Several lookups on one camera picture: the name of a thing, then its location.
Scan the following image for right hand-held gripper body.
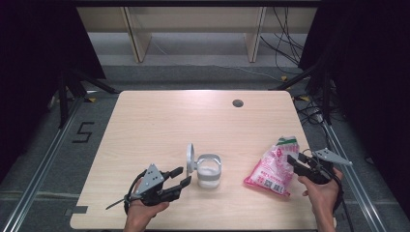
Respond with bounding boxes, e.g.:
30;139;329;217
297;147;353;186

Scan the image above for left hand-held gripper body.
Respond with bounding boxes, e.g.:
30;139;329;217
129;162;182;208

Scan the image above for white container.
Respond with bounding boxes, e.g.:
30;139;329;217
186;142;223;189

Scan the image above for clear plastic bag red print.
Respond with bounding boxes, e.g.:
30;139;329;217
243;135;301;197

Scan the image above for person's right hand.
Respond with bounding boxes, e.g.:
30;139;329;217
296;167;344;215

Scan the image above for person's left hand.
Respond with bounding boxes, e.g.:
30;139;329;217
123;179;170;227

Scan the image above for black tripod stand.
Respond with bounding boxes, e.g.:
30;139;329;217
270;60;334;126
57;68;121;131

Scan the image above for black curtain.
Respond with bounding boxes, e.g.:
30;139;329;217
0;0;107;175
299;0;410;209

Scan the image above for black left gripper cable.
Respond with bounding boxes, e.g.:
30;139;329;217
123;168;149;215

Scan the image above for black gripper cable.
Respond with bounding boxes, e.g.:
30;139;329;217
331;173;356;232
123;168;149;215

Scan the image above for aluminium floor rail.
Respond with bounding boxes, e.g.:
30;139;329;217
0;96;85;232
321;121;390;232

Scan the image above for black cable tie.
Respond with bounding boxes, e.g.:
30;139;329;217
104;197;131;211

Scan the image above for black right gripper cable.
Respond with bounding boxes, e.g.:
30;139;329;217
331;173;356;232

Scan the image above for black floor cables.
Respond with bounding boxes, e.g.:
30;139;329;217
293;92;327;128

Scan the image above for bundle of black cables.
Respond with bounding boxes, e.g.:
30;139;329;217
258;6;307;66

